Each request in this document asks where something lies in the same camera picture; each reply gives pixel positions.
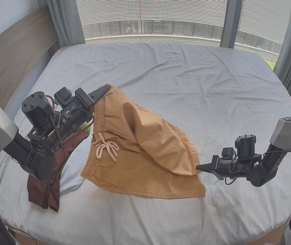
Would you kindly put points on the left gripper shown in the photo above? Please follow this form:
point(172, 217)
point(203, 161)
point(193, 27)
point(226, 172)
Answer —
point(70, 122)

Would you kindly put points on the pale grey garment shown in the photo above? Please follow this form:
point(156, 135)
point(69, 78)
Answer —
point(71, 172)

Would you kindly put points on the green garment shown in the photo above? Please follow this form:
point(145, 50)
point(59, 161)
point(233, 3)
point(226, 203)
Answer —
point(86, 127)

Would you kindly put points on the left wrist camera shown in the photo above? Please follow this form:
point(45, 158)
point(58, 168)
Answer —
point(63, 97)

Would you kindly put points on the bed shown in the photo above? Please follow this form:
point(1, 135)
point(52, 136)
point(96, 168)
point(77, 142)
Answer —
point(211, 85)

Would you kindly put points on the brown garment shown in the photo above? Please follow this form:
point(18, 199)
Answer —
point(41, 187)

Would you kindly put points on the window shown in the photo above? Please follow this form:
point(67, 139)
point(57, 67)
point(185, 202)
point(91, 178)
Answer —
point(186, 9)

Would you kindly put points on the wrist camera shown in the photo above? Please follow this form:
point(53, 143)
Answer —
point(227, 152)
point(63, 97)

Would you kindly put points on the tan shorts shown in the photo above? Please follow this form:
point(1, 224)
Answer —
point(148, 149)

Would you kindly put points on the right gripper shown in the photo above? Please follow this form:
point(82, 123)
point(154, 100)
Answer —
point(224, 166)

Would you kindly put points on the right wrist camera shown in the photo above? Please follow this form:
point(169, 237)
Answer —
point(227, 152)

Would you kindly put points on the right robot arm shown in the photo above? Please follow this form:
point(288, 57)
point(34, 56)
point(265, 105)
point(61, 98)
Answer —
point(288, 134)

